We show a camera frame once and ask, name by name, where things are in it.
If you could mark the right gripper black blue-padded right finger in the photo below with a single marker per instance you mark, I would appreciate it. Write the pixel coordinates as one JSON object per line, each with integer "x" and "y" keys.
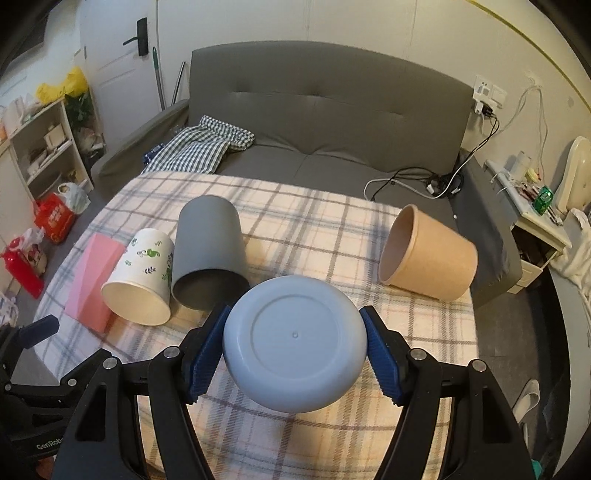
{"x": 484, "y": 440}

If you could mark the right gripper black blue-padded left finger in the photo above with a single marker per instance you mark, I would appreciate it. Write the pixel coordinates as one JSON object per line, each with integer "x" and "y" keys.
{"x": 103, "y": 439}

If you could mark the light grey plastic cup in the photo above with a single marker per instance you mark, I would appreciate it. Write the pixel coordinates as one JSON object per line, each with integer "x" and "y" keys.
{"x": 294, "y": 344}

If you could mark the white printed paper cup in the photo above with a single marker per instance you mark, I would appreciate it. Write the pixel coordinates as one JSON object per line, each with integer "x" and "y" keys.
{"x": 138, "y": 289}

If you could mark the dark grey plastic cup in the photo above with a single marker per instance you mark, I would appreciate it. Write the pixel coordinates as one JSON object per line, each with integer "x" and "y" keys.
{"x": 209, "y": 262}

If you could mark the white tumbler cup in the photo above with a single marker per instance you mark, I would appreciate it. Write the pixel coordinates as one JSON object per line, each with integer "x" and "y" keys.
{"x": 520, "y": 166}

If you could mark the white slipper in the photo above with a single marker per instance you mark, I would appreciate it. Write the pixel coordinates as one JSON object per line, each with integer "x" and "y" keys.
{"x": 528, "y": 399}

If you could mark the plaid table cloth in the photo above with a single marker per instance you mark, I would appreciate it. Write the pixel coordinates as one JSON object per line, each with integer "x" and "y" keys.
{"x": 287, "y": 230}

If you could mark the pink tissue box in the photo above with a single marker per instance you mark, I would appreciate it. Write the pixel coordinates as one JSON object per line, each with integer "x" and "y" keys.
{"x": 85, "y": 303}

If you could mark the brown kraft paper bowl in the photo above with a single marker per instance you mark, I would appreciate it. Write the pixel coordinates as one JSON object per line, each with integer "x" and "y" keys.
{"x": 424, "y": 256}

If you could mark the white bed blanket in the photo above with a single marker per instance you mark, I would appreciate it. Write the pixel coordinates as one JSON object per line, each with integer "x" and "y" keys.
{"x": 574, "y": 263}

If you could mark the white bedside cabinet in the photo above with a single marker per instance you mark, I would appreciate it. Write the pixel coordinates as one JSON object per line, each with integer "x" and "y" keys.
{"x": 538, "y": 239}

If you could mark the red shopping bag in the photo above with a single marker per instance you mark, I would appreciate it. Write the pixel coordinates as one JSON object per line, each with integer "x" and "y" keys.
{"x": 54, "y": 217}

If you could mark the white plastic bag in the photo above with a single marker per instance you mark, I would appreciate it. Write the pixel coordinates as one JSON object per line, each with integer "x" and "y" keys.
{"x": 74, "y": 197}

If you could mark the green soda can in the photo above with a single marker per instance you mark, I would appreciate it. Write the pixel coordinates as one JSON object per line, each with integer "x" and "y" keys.
{"x": 543, "y": 200}

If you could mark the cream bed headboard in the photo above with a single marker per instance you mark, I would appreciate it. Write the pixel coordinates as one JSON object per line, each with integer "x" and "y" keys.
{"x": 574, "y": 188}

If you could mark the white shelf unit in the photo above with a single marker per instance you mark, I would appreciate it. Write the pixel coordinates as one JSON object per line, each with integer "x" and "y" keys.
{"x": 46, "y": 152}

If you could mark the green checked cloth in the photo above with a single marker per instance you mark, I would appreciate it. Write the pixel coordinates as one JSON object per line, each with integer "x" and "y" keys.
{"x": 198, "y": 149}

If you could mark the grey fabric sofa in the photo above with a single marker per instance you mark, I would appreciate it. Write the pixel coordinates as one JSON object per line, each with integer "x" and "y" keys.
{"x": 343, "y": 120}

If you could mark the yellow plastic bag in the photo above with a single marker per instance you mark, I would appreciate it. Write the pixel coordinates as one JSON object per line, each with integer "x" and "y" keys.
{"x": 74, "y": 85}

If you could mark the white door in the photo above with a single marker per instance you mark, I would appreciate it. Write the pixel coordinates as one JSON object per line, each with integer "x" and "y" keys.
{"x": 122, "y": 84}

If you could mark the white wall power socket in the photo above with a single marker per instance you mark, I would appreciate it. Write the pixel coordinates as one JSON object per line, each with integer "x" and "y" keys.
{"x": 487, "y": 96}

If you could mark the black door handle lock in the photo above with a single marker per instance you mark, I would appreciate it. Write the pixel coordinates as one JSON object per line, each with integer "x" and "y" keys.
{"x": 141, "y": 37}

